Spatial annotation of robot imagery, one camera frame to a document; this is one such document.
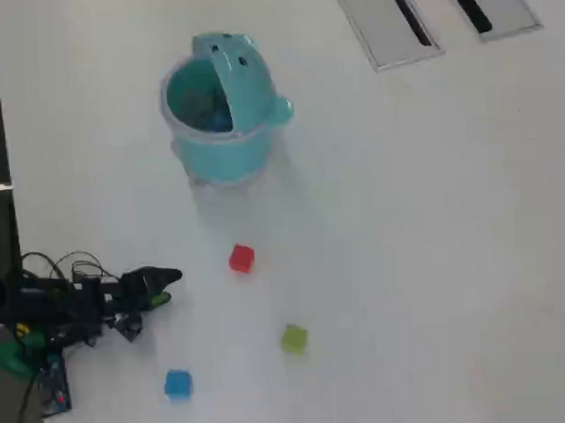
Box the blue circuit board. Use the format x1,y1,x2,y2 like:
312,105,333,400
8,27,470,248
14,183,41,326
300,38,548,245
36,352,73,418

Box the green cube block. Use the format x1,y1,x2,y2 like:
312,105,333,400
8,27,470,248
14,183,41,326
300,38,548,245
280,323,310,356

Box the green table clamp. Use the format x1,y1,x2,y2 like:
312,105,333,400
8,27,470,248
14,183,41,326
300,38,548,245
0,330,51,378

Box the teal plastic bin with lid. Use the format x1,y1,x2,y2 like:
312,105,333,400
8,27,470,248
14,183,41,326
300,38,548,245
157,29,298,192

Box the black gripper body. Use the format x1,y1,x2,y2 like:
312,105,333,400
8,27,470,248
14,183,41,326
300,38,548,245
100,270,152,321

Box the black power cable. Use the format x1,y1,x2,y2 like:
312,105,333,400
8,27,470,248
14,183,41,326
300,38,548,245
3,367,43,423

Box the red cube block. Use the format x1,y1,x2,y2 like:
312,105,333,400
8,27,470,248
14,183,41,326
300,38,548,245
227,242,257,275

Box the blue cube block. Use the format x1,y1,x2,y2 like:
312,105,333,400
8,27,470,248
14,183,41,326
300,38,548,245
162,367,195,404

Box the grey metal cable hatch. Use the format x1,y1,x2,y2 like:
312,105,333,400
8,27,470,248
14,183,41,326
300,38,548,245
331,0,446,75
442,0,546,46

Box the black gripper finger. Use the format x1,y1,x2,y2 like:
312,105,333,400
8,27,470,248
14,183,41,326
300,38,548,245
148,291,173,313
143,266,185,296

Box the thin black servo wires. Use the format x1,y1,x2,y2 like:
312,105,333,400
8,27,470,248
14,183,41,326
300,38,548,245
54,249,122,286

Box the small wrist camera board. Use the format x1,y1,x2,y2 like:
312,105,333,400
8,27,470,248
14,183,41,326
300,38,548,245
109,311,144,345

